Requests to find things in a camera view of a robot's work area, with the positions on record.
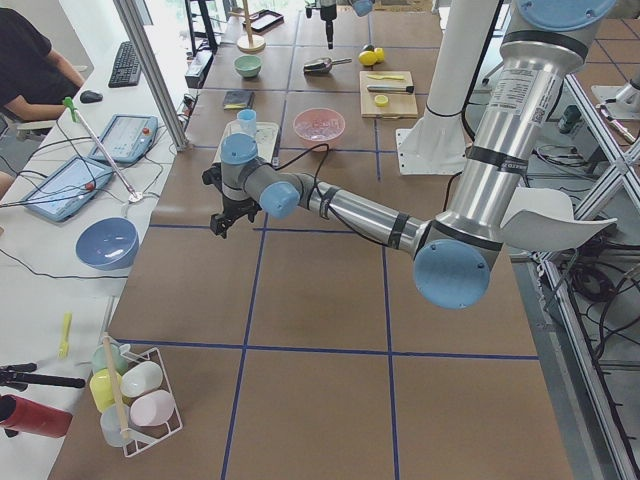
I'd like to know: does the light blue cup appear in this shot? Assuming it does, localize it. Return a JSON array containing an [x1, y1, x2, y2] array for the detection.
[[236, 109, 257, 137]]

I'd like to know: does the metal ice scoop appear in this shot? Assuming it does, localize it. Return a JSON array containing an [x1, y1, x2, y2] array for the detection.
[[303, 57, 352, 76]]

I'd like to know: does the teach pendant tablet near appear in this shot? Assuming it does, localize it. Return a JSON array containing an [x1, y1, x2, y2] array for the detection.
[[20, 156, 114, 222]]

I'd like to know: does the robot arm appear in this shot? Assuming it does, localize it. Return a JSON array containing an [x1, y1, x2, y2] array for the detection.
[[202, 1, 612, 309], [304, 0, 375, 50]]

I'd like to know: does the black keyboard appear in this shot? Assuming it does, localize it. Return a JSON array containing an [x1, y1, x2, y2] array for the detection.
[[108, 41, 142, 88]]

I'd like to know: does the green bowl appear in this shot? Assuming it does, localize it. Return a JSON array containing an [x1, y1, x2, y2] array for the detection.
[[234, 54, 262, 79]]

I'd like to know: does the yellow lemon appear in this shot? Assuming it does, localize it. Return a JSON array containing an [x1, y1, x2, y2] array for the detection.
[[373, 47, 385, 63], [358, 50, 379, 67]]

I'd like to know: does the half lemon slice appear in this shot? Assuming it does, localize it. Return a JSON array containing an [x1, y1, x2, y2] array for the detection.
[[374, 94, 389, 107]]

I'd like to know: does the red bottle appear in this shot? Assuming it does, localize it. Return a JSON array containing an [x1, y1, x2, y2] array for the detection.
[[1, 394, 73, 438]]

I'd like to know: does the white wire cup rack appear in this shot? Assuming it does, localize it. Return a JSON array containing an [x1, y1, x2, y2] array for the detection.
[[89, 336, 183, 458]]

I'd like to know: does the black computer mouse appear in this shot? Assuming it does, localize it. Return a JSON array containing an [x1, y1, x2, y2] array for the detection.
[[79, 90, 103, 104]]

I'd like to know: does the blue bowl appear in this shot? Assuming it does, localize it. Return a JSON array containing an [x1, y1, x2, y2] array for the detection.
[[75, 217, 139, 271]]

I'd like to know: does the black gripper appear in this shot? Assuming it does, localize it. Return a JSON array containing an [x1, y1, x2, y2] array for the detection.
[[202, 164, 261, 239], [305, 0, 336, 49]]

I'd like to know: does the grey folded cloth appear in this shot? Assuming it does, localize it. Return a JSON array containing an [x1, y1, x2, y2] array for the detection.
[[223, 90, 255, 111]]

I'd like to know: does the yellow plastic fork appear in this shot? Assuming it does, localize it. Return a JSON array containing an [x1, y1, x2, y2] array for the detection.
[[58, 312, 73, 359]]

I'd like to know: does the yellow plastic knife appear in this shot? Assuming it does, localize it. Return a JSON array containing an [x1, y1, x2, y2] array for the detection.
[[366, 74, 405, 81]]

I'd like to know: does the pink bowl of ice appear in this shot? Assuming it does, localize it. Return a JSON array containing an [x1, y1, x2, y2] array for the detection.
[[293, 108, 346, 148]]

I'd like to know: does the metal cylinder tool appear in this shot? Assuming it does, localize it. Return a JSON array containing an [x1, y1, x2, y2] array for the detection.
[[366, 85, 414, 94]]

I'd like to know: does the seated person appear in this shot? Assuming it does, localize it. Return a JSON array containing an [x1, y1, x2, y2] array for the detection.
[[0, 7, 86, 201]]

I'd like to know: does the white chair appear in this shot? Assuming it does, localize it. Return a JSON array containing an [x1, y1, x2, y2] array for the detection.
[[500, 187, 617, 252]]

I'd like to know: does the aluminium frame post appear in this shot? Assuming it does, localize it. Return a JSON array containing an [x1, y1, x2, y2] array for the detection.
[[113, 0, 189, 152]]

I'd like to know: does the wooden cutting board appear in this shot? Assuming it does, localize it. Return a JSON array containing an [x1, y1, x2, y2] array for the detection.
[[359, 71, 418, 118]]

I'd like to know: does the cream serving tray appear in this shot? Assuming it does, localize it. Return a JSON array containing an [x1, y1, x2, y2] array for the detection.
[[215, 120, 280, 165]]

